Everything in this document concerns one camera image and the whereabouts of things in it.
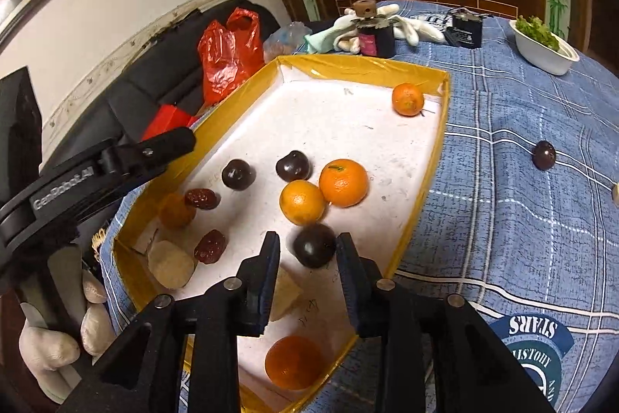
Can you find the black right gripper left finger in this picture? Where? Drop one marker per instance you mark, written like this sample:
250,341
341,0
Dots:
141,370

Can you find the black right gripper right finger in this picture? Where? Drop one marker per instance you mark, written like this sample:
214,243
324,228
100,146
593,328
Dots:
473,369

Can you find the pale sugarcane cylinder piece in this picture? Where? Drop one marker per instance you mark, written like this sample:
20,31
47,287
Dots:
170,265

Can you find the red jujube date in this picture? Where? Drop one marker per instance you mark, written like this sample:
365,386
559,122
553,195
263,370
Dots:
210,247
202,199

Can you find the large orange tangerine front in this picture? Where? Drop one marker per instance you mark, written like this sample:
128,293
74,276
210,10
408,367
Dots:
294,363

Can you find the dark plum low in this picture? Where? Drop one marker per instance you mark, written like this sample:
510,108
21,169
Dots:
238,175

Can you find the dark plum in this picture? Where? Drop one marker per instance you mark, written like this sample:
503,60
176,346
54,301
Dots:
314,245
294,166

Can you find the small orange tangerine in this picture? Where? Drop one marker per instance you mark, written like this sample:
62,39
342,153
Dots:
343,182

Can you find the small orange kumquat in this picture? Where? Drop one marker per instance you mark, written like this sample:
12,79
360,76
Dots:
302,203

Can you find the orange tangerine edge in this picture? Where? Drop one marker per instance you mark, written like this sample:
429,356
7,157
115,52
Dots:
407,100

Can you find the white gloved left hand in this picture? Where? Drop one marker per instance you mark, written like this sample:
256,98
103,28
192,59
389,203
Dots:
67,326

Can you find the orange tangerine near left corner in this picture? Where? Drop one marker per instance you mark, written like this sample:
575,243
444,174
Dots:
174,213

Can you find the blue plaid tablecloth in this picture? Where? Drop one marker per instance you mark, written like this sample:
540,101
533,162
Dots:
534,252

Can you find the black leather sofa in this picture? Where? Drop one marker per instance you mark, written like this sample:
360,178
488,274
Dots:
169,73

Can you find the small dark grape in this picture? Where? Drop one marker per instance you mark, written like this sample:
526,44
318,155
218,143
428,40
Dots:
544,156

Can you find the red plastic bag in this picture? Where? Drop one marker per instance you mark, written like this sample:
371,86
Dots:
230,53

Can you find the yellow rimmed white tray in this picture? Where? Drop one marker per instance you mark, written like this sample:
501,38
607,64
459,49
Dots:
328,108

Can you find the clear plastic bag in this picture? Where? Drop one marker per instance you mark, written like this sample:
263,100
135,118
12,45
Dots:
285,41

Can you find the white bowl with greens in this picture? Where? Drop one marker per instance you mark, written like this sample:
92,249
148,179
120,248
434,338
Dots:
543,49

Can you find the black small box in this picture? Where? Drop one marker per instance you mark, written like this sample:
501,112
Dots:
464,29

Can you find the dark jar with pink label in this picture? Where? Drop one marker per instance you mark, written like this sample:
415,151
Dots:
376,38

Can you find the white cotton gloves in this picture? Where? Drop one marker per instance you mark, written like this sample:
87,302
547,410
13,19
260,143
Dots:
410,30

